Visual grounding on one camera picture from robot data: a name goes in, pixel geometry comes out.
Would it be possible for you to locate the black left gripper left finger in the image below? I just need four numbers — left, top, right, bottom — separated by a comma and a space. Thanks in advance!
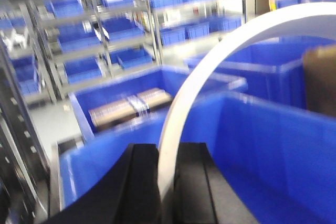
46, 144, 161, 223

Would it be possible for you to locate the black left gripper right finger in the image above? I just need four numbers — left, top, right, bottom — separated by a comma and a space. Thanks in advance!
173, 142, 258, 223

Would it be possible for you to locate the white curved clamp strap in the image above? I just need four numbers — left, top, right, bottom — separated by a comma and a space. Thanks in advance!
156, 2, 336, 204

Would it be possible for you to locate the large blue bin on shelf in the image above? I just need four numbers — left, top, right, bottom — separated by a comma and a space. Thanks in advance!
60, 92, 335, 223

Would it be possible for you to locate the blue bin with rolled package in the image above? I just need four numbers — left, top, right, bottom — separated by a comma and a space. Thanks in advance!
68, 66, 249, 141

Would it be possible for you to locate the brown rolled package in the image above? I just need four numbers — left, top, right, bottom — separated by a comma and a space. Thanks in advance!
89, 88, 173, 132

